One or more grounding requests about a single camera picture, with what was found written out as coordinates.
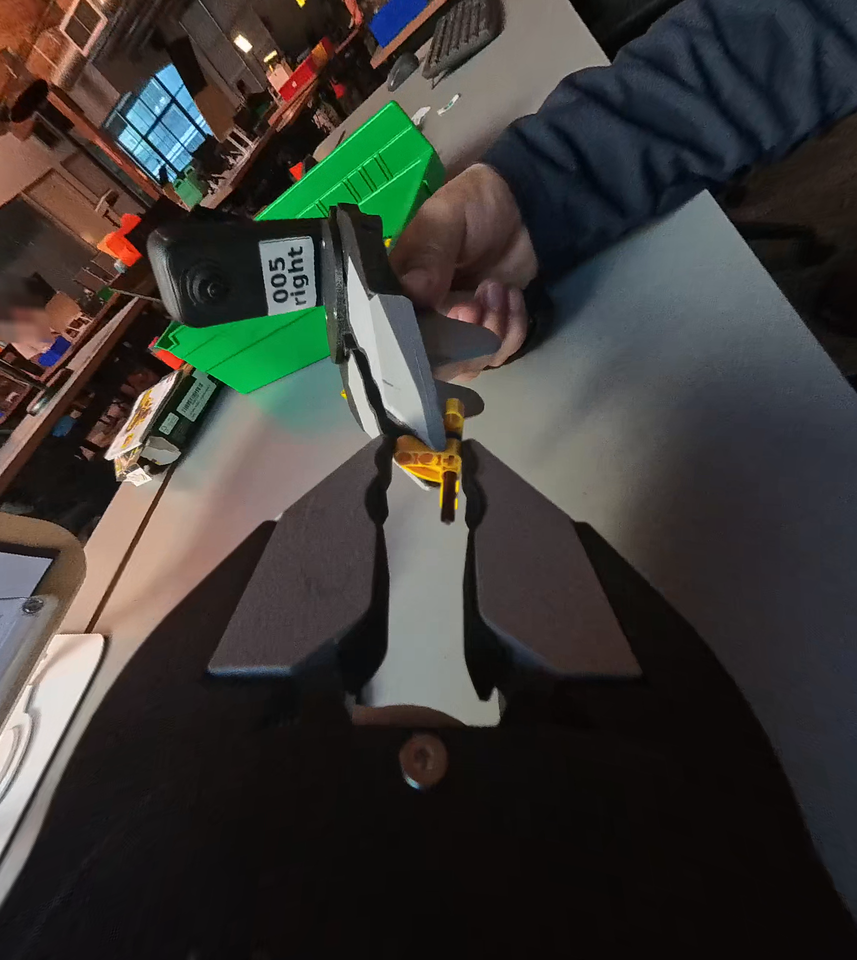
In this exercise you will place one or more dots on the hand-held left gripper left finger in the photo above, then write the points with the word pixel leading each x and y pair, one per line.
pixel 301 592

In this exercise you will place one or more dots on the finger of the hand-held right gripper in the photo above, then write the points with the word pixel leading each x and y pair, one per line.
pixel 357 394
pixel 398 360

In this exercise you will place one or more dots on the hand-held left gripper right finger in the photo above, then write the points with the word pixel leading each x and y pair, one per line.
pixel 541 592

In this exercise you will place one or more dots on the yellow curved lego piece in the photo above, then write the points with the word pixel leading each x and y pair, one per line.
pixel 421 457

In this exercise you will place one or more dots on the person's right forearm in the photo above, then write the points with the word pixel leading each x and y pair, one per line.
pixel 698 105

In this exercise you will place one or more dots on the black cardboard lego box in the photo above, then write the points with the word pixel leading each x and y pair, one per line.
pixel 188 405

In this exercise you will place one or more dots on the lego instruction booklet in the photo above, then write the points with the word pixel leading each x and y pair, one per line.
pixel 140 420

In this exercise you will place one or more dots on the person's right hand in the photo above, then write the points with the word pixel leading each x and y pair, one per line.
pixel 466 240

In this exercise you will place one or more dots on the green plastic bin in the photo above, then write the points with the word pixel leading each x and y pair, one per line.
pixel 248 352

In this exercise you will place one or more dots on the green crate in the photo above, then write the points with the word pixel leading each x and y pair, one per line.
pixel 190 189

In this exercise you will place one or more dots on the large paned window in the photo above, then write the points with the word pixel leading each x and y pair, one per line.
pixel 158 120

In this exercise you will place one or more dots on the red storage bin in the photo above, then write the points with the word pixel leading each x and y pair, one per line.
pixel 301 75

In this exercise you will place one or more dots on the wooden document stand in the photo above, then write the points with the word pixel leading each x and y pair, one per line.
pixel 68 555

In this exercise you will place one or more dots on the dark computer mouse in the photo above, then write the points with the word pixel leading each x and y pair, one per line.
pixel 403 71

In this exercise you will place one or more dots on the small blue storage bin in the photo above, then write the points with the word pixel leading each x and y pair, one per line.
pixel 398 19

